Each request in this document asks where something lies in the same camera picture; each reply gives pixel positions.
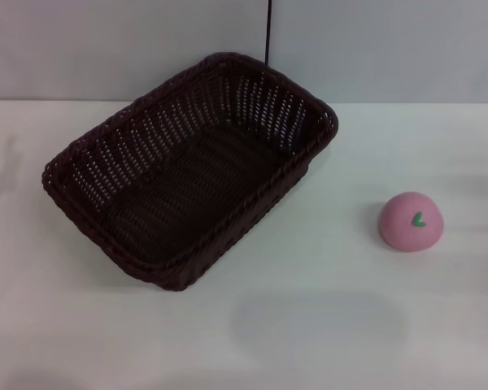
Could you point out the pink peach toy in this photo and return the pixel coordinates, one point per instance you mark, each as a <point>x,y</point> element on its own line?
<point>402,231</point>

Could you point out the dark brown woven basket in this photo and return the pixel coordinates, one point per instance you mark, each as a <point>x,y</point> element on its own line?
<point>195,191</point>

